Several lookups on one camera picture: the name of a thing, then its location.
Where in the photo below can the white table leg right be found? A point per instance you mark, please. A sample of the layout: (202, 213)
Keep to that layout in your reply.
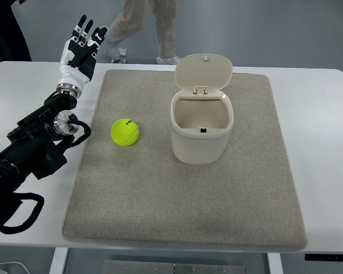
(274, 263)

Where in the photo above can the beige felt mat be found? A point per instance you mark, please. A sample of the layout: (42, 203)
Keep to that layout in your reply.
(143, 195)

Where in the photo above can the black table control panel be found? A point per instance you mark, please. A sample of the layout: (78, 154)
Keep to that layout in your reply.
(324, 257)

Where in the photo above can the white table leg left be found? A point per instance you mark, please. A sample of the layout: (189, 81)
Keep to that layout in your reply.
(59, 260)

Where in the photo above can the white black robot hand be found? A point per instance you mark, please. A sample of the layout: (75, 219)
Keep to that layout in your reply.
(78, 58)

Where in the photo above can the dark clothed person at left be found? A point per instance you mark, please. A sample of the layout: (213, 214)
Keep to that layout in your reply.
(13, 46)

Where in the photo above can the white table leg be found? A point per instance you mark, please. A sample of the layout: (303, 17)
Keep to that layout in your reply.
(59, 260)
(274, 263)

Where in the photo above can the cream lidded bin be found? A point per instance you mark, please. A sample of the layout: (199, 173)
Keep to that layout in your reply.
(201, 114)

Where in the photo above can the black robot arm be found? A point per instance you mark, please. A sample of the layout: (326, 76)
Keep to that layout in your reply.
(37, 147)

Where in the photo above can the grey metal base plate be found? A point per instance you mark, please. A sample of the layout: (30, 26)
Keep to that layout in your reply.
(117, 266)

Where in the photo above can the white device on floor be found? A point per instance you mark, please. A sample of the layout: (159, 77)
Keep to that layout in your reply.
(15, 266)

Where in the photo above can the yellow tennis ball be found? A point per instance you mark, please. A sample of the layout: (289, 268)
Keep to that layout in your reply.
(124, 132)

